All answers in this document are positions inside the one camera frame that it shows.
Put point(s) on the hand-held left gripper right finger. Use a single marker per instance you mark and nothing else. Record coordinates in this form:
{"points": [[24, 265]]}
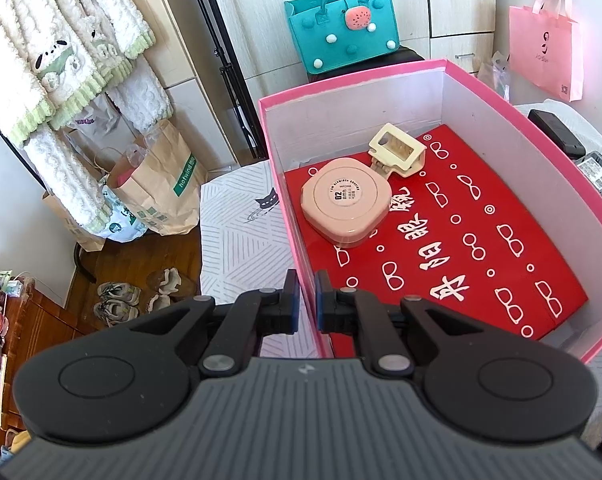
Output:
{"points": [[320, 305]]}

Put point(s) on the black rectangular battery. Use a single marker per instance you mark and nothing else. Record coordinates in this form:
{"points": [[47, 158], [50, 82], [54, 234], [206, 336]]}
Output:
{"points": [[556, 132]]}

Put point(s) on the plain brown paper bag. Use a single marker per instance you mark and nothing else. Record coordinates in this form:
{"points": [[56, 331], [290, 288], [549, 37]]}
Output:
{"points": [[81, 232]]}

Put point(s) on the grey packaged item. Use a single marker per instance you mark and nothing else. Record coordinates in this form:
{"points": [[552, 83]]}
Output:
{"points": [[598, 171]]}

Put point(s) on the white wardrobe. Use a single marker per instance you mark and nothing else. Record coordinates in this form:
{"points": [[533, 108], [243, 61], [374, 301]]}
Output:
{"points": [[261, 20]]}

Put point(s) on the red patterned bag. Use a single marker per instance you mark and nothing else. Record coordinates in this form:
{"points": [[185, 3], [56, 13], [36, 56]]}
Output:
{"points": [[456, 260]]}

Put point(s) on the green and white plastic bag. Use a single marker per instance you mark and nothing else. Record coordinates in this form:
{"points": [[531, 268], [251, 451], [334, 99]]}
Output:
{"points": [[123, 220]]}

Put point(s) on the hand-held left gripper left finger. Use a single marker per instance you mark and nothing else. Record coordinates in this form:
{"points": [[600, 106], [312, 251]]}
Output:
{"points": [[293, 305]]}

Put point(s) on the cream hair claw clip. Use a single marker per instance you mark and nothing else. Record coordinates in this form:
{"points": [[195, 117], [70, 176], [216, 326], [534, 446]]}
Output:
{"points": [[396, 149]]}

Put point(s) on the white fluffy pajamas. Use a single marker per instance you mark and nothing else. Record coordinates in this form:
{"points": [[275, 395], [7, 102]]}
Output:
{"points": [[56, 20]]}

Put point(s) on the clear white plastic bag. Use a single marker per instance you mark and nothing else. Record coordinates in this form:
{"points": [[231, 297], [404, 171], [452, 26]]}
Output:
{"points": [[496, 77]]}

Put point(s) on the wooden nightstand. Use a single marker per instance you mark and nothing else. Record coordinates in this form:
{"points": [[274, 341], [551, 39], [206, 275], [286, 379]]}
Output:
{"points": [[36, 330]]}

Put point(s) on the pink rounded square case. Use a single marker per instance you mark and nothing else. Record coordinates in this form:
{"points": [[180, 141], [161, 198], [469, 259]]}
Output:
{"points": [[341, 200]]}

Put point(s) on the brown paper bag green label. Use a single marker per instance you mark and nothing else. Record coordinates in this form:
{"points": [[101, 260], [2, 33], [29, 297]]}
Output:
{"points": [[166, 175]]}

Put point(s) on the white patterned cloth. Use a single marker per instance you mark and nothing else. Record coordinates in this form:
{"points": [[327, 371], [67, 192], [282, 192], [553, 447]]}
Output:
{"points": [[241, 250]]}

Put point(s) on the beige slipper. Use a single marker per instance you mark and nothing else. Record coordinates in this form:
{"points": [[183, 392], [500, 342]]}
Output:
{"points": [[158, 303], [167, 280]]}

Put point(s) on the black suitcase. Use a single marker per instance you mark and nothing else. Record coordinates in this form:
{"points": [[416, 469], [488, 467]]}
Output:
{"points": [[401, 57]]}

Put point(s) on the teal felt tote bag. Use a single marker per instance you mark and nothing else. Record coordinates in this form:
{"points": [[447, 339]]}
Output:
{"points": [[341, 35]]}

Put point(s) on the pink cardboard box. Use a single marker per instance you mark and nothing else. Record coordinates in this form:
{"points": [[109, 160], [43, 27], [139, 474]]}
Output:
{"points": [[506, 125]]}

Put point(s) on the black tripod stand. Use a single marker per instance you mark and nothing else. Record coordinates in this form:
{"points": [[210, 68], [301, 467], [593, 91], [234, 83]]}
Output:
{"points": [[226, 60]]}

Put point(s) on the pink paper bag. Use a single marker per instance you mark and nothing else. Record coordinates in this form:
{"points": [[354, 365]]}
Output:
{"points": [[546, 50]]}

